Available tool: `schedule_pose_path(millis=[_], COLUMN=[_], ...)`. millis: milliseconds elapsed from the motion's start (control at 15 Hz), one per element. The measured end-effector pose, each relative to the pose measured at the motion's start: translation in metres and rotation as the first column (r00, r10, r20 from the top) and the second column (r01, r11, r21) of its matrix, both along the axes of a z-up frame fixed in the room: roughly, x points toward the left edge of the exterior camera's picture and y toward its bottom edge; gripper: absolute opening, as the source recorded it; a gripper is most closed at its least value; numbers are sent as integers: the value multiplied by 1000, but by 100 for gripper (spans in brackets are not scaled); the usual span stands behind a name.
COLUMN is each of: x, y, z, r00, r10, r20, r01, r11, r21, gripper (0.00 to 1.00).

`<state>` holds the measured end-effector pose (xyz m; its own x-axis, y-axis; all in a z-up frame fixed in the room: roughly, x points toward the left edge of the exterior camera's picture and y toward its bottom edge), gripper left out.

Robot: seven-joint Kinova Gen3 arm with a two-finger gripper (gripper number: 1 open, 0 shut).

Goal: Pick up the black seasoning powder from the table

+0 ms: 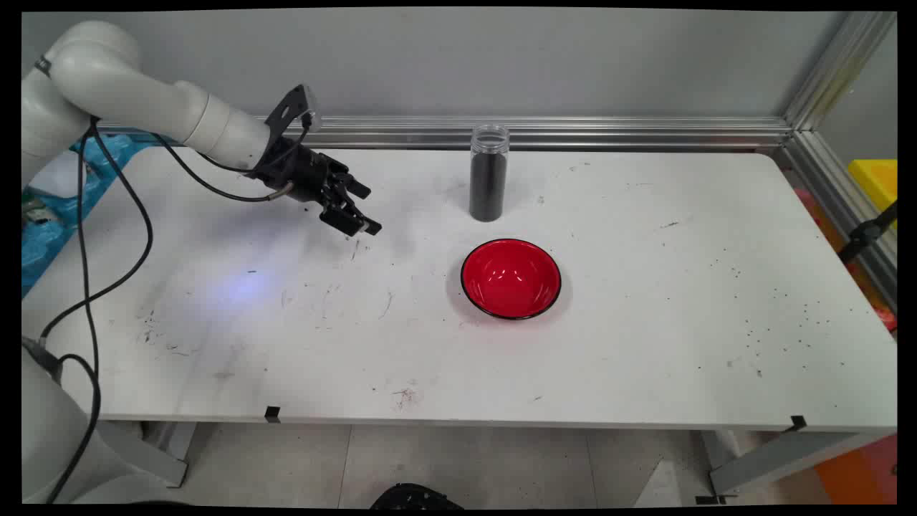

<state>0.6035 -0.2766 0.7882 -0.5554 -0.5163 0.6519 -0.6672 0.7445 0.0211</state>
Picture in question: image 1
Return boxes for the grey table leg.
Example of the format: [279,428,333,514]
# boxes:
[691,430,890,500]
[97,421,198,489]

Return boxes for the red and pink items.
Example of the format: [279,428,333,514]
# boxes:
[794,188,898,335]

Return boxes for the blue plastic sheet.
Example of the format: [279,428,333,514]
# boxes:
[21,133,174,296]

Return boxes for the black cable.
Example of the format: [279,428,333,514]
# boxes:
[39,118,294,345]
[43,128,102,504]

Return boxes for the yellow box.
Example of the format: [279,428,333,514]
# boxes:
[848,159,898,230]

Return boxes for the clear jar of black seeds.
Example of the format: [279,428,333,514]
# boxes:
[469,123,511,223]

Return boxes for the upright aluminium frame post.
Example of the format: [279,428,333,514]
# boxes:
[784,11,897,133]

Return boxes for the short aluminium frame rail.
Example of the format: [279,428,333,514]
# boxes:
[777,129,898,310]

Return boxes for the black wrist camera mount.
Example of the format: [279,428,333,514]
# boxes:
[264,84,322,155]

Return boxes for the black object on floor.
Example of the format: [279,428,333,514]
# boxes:
[369,484,465,511]

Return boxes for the black clamp stand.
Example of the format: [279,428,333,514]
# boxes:
[837,201,898,264]

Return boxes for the red bowl with black rim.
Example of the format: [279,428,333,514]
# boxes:
[460,239,562,321]

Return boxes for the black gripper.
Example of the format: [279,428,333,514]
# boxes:
[252,143,383,237]

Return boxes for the orange box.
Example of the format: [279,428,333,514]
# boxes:
[813,434,898,504]

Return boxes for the long aluminium frame rail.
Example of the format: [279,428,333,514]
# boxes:
[97,116,793,152]

